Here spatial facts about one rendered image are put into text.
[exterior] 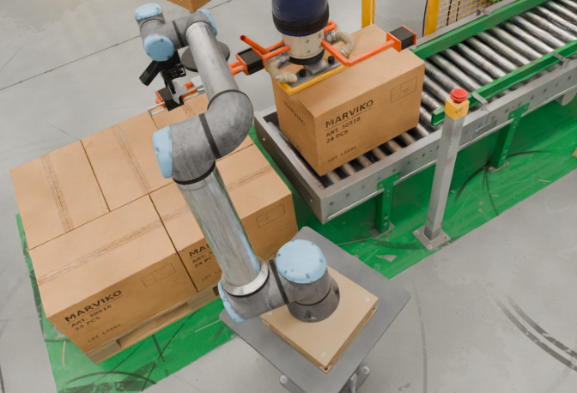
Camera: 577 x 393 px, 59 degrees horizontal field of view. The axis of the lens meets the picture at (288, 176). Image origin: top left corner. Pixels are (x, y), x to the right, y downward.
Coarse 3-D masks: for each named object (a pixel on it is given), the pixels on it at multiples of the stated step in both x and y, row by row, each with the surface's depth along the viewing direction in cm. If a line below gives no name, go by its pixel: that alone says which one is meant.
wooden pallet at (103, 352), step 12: (276, 252) 271; (216, 288) 272; (192, 300) 260; (204, 300) 266; (168, 312) 266; (180, 312) 266; (144, 324) 263; (156, 324) 263; (168, 324) 264; (120, 336) 249; (132, 336) 260; (144, 336) 260; (96, 348) 245; (108, 348) 251; (120, 348) 256; (96, 360) 252
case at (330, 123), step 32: (384, 32) 249; (384, 64) 233; (416, 64) 230; (288, 96) 233; (320, 96) 224; (352, 96) 221; (384, 96) 231; (416, 96) 244; (288, 128) 254; (320, 128) 223; (352, 128) 234; (384, 128) 247; (320, 160) 238
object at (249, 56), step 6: (252, 48) 204; (240, 54) 204; (246, 54) 204; (252, 54) 203; (258, 54) 201; (240, 60) 200; (246, 60) 201; (252, 60) 201; (258, 60) 199; (246, 66) 199; (252, 66) 200; (258, 66) 202; (264, 66) 204; (246, 72) 201; (252, 72) 201
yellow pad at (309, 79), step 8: (352, 56) 216; (336, 64) 212; (296, 72) 212; (304, 72) 208; (320, 72) 210; (328, 72) 211; (336, 72) 212; (304, 80) 208; (312, 80) 209; (320, 80) 210; (288, 88) 207; (296, 88) 206
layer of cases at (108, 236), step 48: (96, 144) 278; (144, 144) 274; (240, 144) 267; (48, 192) 259; (96, 192) 256; (144, 192) 252; (240, 192) 246; (288, 192) 243; (48, 240) 240; (96, 240) 236; (144, 240) 234; (192, 240) 231; (288, 240) 269; (48, 288) 222; (96, 288) 220; (144, 288) 234; (192, 288) 253; (96, 336) 239
